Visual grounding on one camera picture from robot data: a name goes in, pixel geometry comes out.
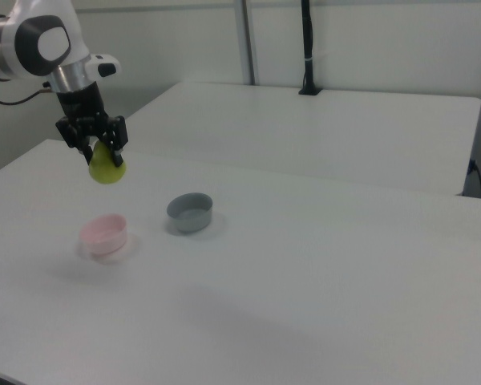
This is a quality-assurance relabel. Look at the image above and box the black camera pole with clamp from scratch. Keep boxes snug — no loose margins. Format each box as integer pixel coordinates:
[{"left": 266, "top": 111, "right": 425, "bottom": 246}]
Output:
[{"left": 297, "top": 0, "right": 322, "bottom": 96}]

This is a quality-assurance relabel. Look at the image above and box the grey metal frame post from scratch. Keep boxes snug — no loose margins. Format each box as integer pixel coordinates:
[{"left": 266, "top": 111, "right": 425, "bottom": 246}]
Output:
[{"left": 233, "top": 0, "right": 262, "bottom": 87}]

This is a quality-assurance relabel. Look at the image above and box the green yellow pear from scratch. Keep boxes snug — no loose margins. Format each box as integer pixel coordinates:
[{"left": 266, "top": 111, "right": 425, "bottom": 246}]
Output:
[{"left": 88, "top": 139, "right": 127, "bottom": 186}]

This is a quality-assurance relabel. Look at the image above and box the black power cable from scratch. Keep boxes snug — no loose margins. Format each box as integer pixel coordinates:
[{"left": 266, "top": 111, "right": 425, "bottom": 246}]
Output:
[{"left": 467, "top": 158, "right": 481, "bottom": 198}]

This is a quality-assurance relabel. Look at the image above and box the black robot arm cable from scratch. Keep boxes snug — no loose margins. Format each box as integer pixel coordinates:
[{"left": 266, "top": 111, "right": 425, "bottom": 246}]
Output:
[{"left": 0, "top": 85, "right": 51, "bottom": 107}]

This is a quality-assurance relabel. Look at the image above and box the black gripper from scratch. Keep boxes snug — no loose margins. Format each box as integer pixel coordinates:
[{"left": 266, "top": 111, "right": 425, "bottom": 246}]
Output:
[{"left": 55, "top": 81, "right": 130, "bottom": 168}]

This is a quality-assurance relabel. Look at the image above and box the white side table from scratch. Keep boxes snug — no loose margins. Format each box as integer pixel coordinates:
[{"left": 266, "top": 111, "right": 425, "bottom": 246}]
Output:
[{"left": 122, "top": 81, "right": 481, "bottom": 197}]

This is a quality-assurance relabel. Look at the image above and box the grey plastic bowl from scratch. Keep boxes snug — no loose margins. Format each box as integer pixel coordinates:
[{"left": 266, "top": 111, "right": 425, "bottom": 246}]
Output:
[{"left": 166, "top": 192, "right": 214, "bottom": 235}]

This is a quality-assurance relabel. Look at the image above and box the pink plastic bowl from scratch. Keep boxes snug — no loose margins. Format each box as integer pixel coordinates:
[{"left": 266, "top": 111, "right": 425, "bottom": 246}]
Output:
[{"left": 79, "top": 213, "right": 128, "bottom": 258}]

